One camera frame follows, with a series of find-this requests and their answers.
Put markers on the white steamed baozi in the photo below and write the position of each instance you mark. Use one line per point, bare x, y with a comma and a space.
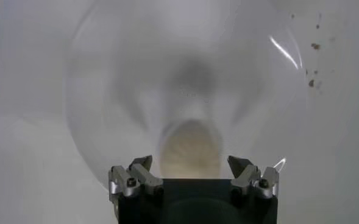
191, 149

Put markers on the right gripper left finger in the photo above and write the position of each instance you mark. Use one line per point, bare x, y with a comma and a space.
136, 178

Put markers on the scattered brown crumbs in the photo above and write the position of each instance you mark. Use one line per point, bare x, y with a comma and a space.
315, 46

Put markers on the round white plate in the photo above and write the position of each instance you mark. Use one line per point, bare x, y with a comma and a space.
136, 76

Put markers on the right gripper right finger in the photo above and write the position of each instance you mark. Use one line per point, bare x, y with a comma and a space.
246, 176

